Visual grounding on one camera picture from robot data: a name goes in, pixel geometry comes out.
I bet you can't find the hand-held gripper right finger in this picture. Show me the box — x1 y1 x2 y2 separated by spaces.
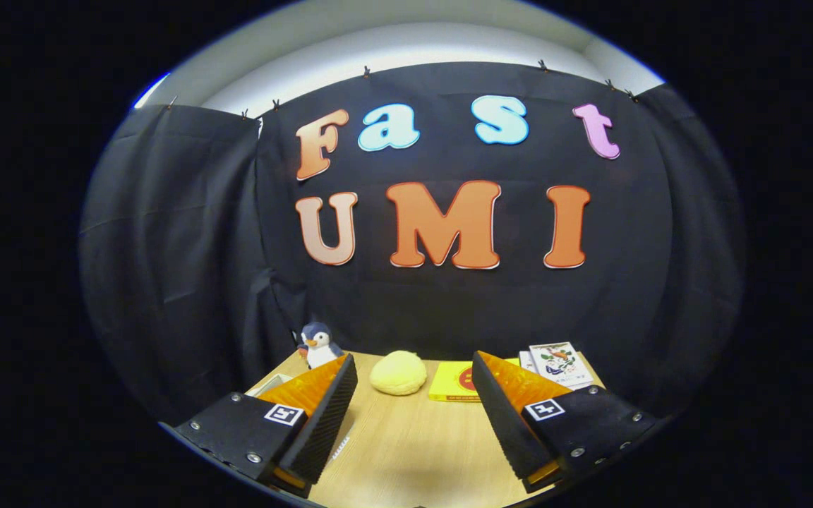
471 350 663 496

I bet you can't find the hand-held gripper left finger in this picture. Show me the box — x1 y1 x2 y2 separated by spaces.
172 353 359 498

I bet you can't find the brown fabric storage box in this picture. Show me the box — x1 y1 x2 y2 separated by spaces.
246 373 294 397

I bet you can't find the yellow book with red circle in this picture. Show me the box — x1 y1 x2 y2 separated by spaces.
428 358 522 403

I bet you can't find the penguin plush toy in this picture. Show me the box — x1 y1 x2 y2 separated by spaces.
297 321 345 370

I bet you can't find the white illustrated book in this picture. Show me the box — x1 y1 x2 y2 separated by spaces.
528 342 594 389

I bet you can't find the yellow bun plush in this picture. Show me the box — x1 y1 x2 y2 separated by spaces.
369 351 428 397

